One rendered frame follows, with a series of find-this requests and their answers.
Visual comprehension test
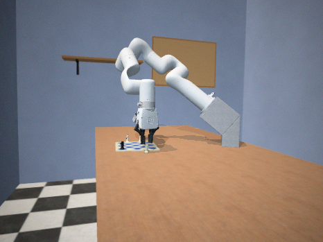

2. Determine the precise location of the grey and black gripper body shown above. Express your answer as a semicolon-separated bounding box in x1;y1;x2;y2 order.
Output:
137;107;158;130

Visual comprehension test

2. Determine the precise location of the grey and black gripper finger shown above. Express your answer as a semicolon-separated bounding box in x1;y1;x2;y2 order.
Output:
134;121;146;144
148;126;159;143

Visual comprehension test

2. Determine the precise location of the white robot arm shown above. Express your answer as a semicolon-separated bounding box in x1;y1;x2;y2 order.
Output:
115;38;215;114

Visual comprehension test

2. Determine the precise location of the blue and cream chessboard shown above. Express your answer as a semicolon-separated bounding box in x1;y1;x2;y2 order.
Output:
116;141;159;152

